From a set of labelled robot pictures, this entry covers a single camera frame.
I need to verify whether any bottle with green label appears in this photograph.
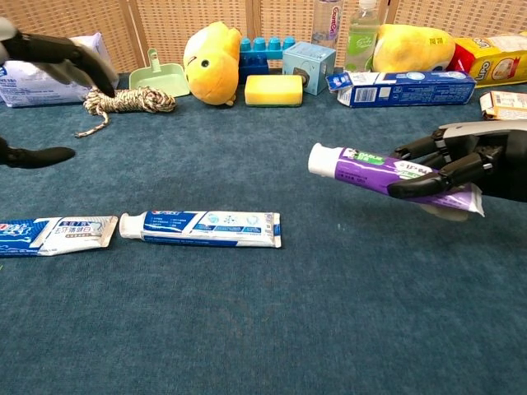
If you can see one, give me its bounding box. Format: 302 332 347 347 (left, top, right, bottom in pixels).
343 0 380 73

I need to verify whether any blue toothpaste carton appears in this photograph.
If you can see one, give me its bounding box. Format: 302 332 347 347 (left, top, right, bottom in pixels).
325 70 478 109

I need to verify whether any clear water bottle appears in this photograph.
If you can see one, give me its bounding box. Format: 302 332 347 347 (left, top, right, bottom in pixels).
310 0 344 49

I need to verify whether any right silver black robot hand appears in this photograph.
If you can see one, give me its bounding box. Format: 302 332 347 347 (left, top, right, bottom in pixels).
388 119 527 223

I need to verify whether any teal table cloth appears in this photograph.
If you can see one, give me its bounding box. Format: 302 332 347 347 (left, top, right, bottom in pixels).
0 67 527 395

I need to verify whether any blue toy building block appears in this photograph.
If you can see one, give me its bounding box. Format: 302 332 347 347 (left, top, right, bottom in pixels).
238 36 296 86

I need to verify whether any blue white toothpaste tube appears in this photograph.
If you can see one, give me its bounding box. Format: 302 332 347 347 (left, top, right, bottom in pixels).
119 210 282 249

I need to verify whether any white tissue pack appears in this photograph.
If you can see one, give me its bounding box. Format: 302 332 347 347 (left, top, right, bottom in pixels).
0 32 120 109

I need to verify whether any yellow sponge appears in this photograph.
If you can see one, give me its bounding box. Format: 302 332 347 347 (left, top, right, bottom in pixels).
244 74 305 108

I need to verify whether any light blue small box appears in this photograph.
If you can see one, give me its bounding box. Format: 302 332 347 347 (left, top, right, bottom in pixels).
282 40 338 96

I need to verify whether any yellow red snack bag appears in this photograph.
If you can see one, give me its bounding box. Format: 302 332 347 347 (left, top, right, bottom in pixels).
446 32 527 88

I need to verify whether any orange white small carton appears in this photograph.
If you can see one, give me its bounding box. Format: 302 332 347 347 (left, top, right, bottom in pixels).
479 90 527 121

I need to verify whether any wicker folding screen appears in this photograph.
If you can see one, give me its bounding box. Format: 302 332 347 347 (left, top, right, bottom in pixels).
0 0 527 75

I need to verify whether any blue toothpaste tube red logo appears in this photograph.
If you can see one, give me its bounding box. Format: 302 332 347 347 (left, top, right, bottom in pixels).
0 215 119 258

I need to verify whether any yellow plush toy with tag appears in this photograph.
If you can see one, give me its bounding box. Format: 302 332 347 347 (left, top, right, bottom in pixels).
371 23 456 74

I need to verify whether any green plastic dustpan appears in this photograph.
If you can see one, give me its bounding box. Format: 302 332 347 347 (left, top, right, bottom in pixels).
128 48 191 99

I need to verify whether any purple toothpaste tube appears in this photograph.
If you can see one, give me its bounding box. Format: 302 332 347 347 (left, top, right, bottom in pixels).
307 142 486 218

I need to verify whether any coiled braided rope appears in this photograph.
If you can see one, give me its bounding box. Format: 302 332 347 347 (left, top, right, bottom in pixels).
74 86 178 138

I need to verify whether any yellow plush duck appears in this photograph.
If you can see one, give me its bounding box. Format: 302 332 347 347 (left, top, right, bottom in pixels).
182 21 243 107

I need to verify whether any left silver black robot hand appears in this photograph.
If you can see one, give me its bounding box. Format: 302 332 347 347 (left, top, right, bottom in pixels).
0 16 116 170

